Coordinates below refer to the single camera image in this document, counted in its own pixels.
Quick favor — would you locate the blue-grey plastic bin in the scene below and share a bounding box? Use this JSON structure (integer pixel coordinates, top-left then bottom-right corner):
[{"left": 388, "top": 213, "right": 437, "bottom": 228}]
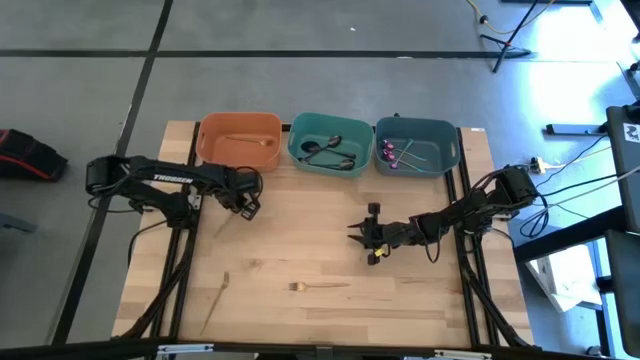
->
[{"left": 373, "top": 116, "right": 461, "bottom": 179}]

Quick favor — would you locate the black spoon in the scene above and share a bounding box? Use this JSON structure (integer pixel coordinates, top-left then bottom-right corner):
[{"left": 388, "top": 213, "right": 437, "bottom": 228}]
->
[
  {"left": 300, "top": 141, "right": 358, "bottom": 160},
  {"left": 298, "top": 134, "right": 344, "bottom": 165},
  {"left": 299, "top": 158, "right": 356, "bottom": 171}
]

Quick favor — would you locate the iridescent pink spoon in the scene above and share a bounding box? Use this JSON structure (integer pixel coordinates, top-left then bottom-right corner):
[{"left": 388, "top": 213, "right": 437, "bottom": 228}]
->
[
  {"left": 382, "top": 151, "right": 429, "bottom": 174},
  {"left": 382, "top": 140, "right": 429, "bottom": 164},
  {"left": 388, "top": 137, "right": 415, "bottom": 170}
]

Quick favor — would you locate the green plastic bin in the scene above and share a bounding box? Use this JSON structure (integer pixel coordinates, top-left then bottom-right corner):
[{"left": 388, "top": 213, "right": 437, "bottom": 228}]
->
[{"left": 287, "top": 111, "right": 375, "bottom": 180}]

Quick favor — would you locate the black frame bar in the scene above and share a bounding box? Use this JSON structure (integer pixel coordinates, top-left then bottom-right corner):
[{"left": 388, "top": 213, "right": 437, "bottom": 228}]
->
[{"left": 0, "top": 337, "right": 536, "bottom": 360}]

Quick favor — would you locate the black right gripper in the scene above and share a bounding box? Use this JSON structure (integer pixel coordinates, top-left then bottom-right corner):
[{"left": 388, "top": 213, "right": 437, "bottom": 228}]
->
[{"left": 347, "top": 201, "right": 404, "bottom": 266}]

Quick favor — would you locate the white box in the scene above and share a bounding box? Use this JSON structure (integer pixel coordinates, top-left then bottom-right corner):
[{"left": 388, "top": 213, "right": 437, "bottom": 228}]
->
[{"left": 524, "top": 243, "right": 604, "bottom": 314}]

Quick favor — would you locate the yellow cable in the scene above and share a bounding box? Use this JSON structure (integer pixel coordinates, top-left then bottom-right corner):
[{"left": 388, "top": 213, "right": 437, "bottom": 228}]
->
[{"left": 465, "top": 0, "right": 557, "bottom": 36}]

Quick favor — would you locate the black stand base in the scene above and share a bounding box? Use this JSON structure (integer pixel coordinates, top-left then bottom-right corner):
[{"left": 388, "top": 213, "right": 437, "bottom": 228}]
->
[{"left": 544, "top": 122, "right": 610, "bottom": 137}]

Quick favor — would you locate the orange plastic bin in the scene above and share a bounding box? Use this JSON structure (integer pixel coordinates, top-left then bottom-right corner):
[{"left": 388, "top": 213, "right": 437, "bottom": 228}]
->
[{"left": 195, "top": 111, "right": 284, "bottom": 174}]

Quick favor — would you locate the black and red bag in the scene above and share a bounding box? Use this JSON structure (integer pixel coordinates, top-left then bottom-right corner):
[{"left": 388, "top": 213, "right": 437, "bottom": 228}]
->
[{"left": 0, "top": 128, "right": 69, "bottom": 183}]

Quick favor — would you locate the black tripod stand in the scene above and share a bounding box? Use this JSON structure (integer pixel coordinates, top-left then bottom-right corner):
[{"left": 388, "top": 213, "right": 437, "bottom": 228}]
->
[{"left": 479, "top": 0, "right": 541, "bottom": 74}]

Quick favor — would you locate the black desk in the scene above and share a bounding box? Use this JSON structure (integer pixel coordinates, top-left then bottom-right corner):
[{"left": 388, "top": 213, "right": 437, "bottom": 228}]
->
[{"left": 605, "top": 99, "right": 640, "bottom": 234}]

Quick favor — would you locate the gold fork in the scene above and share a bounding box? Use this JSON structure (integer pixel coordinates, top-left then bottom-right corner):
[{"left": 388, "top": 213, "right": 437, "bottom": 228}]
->
[
  {"left": 225, "top": 134, "right": 275, "bottom": 148},
  {"left": 288, "top": 281, "right": 352, "bottom": 293},
  {"left": 199, "top": 271, "right": 231, "bottom": 336}
]

